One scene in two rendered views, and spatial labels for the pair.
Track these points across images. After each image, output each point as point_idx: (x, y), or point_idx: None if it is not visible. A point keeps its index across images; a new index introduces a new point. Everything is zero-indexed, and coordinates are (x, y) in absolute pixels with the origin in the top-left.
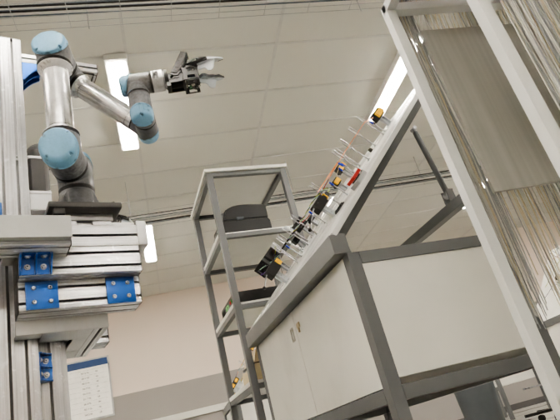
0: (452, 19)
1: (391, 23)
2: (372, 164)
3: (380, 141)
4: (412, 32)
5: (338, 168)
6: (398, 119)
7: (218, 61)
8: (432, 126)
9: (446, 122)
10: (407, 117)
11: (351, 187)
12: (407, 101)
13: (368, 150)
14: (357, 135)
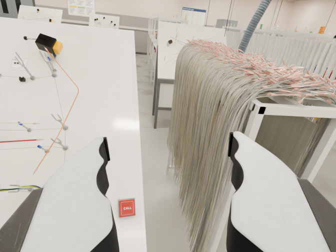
0: (220, 90)
1: (258, 127)
2: (143, 192)
3: (62, 93)
4: (231, 111)
5: (38, 147)
6: (127, 114)
7: (228, 152)
8: (227, 204)
9: (219, 190)
10: None
11: (120, 217)
12: (93, 56)
13: (20, 79)
14: (21, 66)
